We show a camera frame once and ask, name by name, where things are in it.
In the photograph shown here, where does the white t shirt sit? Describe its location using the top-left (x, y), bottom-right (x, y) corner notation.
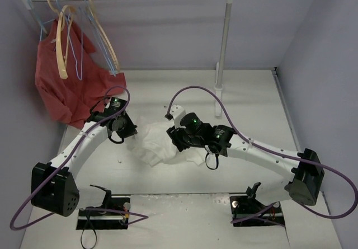
top-left (125, 116), bottom-right (205, 167)

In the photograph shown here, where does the tan wooden hanger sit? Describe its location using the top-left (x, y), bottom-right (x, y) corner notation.
top-left (46, 0), bottom-right (76, 79)
top-left (81, 0), bottom-right (121, 73)

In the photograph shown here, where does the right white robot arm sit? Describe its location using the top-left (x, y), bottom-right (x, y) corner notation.
top-left (166, 112), bottom-right (324, 211)

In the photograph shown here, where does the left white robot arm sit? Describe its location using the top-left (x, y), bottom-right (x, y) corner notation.
top-left (31, 97), bottom-right (137, 217)

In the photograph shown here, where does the red t shirt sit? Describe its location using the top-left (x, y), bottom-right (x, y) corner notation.
top-left (35, 21), bottom-right (126, 129)

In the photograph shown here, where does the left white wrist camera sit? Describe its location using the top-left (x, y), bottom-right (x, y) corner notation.
top-left (164, 105), bottom-right (186, 128)

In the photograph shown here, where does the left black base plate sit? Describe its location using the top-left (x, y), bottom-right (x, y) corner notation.
top-left (76, 196), bottom-right (130, 230)

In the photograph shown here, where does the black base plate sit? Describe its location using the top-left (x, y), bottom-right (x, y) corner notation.
top-left (76, 196), bottom-right (130, 230)
top-left (229, 195), bottom-right (285, 227)

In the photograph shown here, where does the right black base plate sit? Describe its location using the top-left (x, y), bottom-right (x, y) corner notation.
top-left (229, 195), bottom-right (285, 227)

